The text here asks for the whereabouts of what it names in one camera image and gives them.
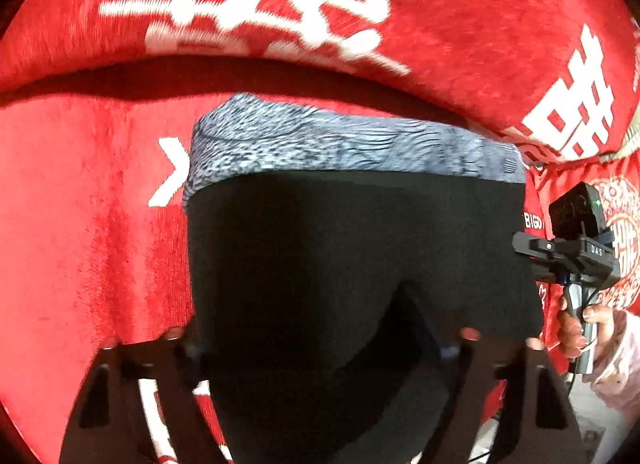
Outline red embroidered cushion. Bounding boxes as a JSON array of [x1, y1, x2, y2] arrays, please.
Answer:
[[529, 151, 640, 345]]

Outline red sofa cover white characters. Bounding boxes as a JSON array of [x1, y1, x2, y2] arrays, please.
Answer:
[[1, 0, 639, 463]]

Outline black pants grey patterned waistband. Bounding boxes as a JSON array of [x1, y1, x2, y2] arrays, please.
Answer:
[[183, 94, 542, 463]]

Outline person's right hand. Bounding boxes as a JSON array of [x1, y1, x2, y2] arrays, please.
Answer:
[[555, 295, 618, 362]]

